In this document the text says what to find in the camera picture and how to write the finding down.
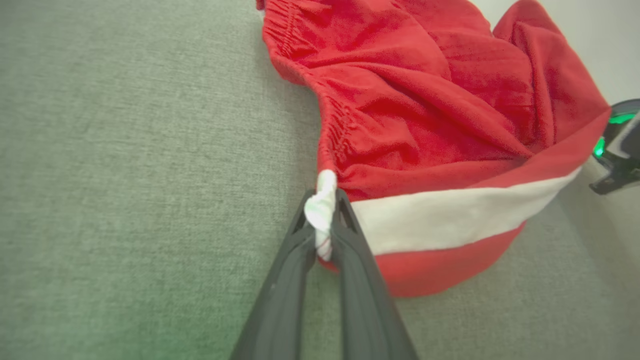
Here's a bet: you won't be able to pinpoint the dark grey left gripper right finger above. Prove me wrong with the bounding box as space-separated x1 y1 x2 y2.
330 188 419 360

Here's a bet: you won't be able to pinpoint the red shorts with white stripe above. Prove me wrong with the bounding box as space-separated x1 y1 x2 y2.
256 0 613 299

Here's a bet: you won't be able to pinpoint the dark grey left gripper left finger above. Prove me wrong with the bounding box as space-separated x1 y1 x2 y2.
230 189 319 360

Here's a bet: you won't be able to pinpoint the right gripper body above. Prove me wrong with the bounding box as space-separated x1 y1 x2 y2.
592 99 640 173

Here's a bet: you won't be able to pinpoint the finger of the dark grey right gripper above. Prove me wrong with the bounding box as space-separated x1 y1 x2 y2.
589 167 640 196

